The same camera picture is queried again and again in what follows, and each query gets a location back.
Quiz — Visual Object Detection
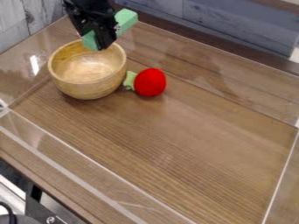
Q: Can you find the clear acrylic tray wall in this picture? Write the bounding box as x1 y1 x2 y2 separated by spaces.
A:
0 100 195 224

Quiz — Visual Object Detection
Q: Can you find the black cable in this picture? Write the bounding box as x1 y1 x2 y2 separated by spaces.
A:
0 201 17 224

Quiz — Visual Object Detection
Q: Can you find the brown wooden bowl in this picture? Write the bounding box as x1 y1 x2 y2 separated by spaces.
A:
48 39 127 100

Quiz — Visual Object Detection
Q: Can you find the black metal clamp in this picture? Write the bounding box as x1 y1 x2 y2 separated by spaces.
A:
24 185 84 224

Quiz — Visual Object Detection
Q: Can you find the red knitted strawberry toy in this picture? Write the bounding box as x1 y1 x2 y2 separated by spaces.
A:
123 68 167 97

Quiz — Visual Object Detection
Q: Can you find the green foam block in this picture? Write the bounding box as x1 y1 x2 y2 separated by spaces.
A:
82 9 138 51

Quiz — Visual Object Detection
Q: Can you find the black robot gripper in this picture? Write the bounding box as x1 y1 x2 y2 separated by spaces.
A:
63 0 118 51

